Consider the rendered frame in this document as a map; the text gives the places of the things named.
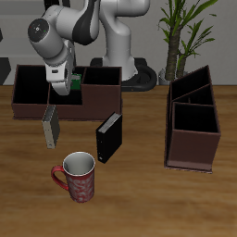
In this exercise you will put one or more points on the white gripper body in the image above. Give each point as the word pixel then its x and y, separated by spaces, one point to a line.
pixel 63 88

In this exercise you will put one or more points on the green book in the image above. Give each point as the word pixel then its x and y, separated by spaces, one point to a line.
pixel 76 82

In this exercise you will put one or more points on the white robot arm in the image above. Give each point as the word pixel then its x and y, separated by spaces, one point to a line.
pixel 118 37

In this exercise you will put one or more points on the wide dark brown desk caddy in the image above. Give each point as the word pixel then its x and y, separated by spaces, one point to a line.
pixel 102 103

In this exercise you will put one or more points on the grey book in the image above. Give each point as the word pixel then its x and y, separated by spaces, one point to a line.
pixel 49 131

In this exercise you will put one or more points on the black book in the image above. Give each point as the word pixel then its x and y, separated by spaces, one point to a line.
pixel 111 139

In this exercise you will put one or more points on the narrow dark brown desk caddy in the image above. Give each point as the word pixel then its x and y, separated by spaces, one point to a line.
pixel 193 149

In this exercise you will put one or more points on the red patterned mug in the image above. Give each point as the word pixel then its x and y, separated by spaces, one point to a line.
pixel 81 185

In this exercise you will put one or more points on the white plant pot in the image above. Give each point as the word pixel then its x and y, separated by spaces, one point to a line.
pixel 162 78

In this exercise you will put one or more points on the green pot plant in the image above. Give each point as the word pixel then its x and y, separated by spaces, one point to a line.
pixel 172 40

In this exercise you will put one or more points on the flat black base plate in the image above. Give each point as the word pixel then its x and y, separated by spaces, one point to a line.
pixel 145 78

